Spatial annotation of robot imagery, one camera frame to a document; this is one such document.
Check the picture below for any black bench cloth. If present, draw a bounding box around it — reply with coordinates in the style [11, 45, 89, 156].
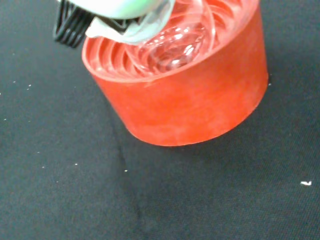
[0, 0, 320, 240]

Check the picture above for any red flask support ring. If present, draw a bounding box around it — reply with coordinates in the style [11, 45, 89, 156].
[81, 0, 270, 147]

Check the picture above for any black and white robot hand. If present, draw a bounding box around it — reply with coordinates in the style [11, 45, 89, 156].
[53, 0, 176, 48]

